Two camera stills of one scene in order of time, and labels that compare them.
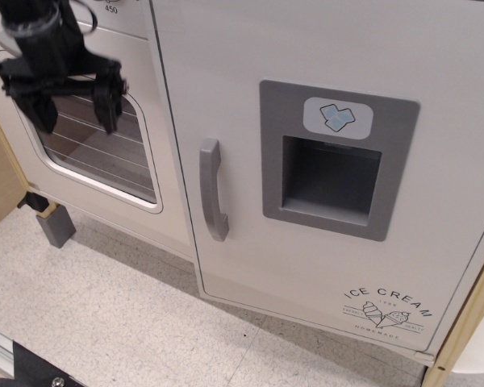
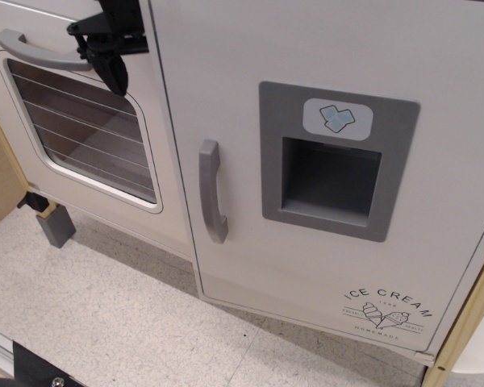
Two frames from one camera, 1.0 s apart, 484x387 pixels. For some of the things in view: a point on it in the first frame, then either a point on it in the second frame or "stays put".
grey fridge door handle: x=218 y=224 stays put
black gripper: x=49 y=61 → x=118 y=29
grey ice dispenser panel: x=335 y=160 stays put
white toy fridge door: x=340 y=159 stays put
